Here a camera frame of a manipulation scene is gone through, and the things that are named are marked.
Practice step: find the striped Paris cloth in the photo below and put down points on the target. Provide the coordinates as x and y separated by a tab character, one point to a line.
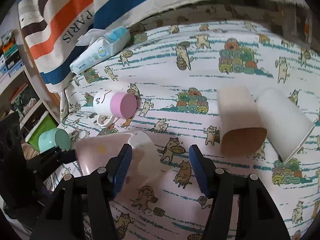
51	28

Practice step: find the storage shelf with boxes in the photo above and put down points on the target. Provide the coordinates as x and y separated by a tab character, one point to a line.
23	93

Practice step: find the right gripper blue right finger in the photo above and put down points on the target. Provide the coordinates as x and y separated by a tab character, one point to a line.
203	169

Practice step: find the mint green cup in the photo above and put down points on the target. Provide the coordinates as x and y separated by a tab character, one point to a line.
54	138

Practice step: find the beige paper cup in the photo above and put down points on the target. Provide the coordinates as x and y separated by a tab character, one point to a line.
242	131

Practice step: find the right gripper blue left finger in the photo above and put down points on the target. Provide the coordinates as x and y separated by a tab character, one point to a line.
117	168

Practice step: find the cat print bed sheet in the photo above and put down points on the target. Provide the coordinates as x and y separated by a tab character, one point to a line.
174	68

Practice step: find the white paper cup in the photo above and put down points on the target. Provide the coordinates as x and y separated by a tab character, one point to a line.
287	126

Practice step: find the white crumpled tissue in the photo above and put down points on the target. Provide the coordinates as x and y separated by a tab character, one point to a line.
90	37

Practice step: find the baby wipes pack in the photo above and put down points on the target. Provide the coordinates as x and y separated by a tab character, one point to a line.
111	43

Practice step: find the pink and white mug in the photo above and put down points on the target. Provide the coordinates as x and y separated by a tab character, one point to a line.
95	152

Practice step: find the white mug with pink base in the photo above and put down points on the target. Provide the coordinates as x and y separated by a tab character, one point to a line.
112	104

